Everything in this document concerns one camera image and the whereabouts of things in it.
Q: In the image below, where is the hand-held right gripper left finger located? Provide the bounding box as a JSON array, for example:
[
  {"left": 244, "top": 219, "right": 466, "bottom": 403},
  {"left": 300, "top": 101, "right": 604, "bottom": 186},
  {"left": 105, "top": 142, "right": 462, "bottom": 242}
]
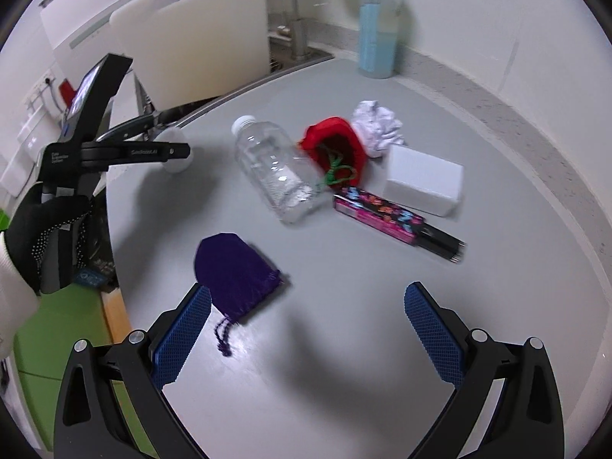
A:
[{"left": 54, "top": 283, "right": 213, "bottom": 459}]

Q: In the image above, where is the white paper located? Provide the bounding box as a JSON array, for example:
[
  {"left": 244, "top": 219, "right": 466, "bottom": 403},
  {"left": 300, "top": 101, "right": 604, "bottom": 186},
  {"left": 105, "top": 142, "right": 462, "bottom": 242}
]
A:
[{"left": 351, "top": 100, "right": 407, "bottom": 158}]

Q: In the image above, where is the person's left forearm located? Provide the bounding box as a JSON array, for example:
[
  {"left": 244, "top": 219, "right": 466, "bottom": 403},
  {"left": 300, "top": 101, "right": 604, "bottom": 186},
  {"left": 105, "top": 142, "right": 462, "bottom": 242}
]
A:
[{"left": 0, "top": 232, "right": 41, "bottom": 359}]

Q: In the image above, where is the steel faucet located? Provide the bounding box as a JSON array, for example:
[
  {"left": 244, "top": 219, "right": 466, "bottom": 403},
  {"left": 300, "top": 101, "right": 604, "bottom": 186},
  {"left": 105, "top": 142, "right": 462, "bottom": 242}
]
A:
[{"left": 265, "top": 0, "right": 330, "bottom": 60}]

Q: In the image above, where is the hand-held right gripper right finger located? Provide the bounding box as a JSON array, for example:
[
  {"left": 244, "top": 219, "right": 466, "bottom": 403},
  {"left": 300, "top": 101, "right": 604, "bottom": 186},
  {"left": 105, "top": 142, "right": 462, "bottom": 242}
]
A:
[{"left": 404, "top": 281, "right": 565, "bottom": 459}]

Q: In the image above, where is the white appliance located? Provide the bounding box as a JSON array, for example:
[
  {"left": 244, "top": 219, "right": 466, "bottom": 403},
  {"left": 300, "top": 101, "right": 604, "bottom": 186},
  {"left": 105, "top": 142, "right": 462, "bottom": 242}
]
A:
[{"left": 38, "top": 0, "right": 173, "bottom": 82}]

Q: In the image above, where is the red pouch with green cord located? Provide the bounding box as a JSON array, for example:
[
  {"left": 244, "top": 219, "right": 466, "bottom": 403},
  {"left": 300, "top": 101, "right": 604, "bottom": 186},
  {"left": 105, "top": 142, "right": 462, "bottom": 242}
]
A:
[{"left": 297, "top": 116, "right": 370, "bottom": 191}]

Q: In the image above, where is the dark box with blue print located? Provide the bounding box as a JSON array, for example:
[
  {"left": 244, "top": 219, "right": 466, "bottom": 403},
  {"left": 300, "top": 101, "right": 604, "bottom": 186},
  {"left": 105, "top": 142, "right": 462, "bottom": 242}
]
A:
[{"left": 72, "top": 244, "right": 116, "bottom": 292}]

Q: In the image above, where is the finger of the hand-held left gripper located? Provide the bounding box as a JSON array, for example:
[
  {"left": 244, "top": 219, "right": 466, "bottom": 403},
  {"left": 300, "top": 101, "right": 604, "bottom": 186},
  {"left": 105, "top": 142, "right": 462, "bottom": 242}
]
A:
[{"left": 81, "top": 141, "right": 192, "bottom": 166}]

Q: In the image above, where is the white wall socket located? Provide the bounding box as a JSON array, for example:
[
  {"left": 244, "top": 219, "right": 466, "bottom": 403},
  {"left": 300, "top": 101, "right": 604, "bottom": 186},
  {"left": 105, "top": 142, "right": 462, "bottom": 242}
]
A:
[{"left": 21, "top": 69, "right": 60, "bottom": 120}]

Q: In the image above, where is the white cutting board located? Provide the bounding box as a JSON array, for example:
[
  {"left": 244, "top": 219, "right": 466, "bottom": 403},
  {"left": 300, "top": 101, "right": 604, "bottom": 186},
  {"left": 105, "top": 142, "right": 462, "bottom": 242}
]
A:
[{"left": 109, "top": 0, "right": 269, "bottom": 111}]

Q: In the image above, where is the person's left hand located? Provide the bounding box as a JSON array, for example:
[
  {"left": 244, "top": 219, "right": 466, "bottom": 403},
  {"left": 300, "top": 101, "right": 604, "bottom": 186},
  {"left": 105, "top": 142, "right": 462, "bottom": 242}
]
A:
[{"left": 5, "top": 194, "right": 93, "bottom": 295}]

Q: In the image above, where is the pink patterned box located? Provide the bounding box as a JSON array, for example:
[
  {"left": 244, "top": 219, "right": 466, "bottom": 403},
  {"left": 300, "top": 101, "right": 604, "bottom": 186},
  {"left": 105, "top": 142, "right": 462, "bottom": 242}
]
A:
[{"left": 333, "top": 186, "right": 426, "bottom": 244}]

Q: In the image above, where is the white box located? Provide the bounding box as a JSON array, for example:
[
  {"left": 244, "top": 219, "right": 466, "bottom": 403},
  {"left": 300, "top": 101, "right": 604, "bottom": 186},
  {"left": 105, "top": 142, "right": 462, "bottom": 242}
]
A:
[{"left": 384, "top": 145, "right": 466, "bottom": 217}]

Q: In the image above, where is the clear plastic bottle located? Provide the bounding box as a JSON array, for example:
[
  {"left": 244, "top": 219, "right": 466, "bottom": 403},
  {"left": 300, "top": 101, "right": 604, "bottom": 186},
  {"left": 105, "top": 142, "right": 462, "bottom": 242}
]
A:
[{"left": 231, "top": 115, "right": 328, "bottom": 225}]

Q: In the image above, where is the purple drawstring pouch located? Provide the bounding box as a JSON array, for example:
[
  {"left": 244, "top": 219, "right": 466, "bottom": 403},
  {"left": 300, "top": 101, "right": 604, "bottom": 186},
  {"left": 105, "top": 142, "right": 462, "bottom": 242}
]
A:
[{"left": 194, "top": 232, "right": 288, "bottom": 357}]

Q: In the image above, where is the blue liquid detergent bottle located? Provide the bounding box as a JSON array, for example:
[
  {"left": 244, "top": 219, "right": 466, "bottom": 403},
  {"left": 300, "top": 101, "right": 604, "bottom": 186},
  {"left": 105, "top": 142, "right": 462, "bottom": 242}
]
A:
[{"left": 358, "top": 0, "right": 405, "bottom": 80}]

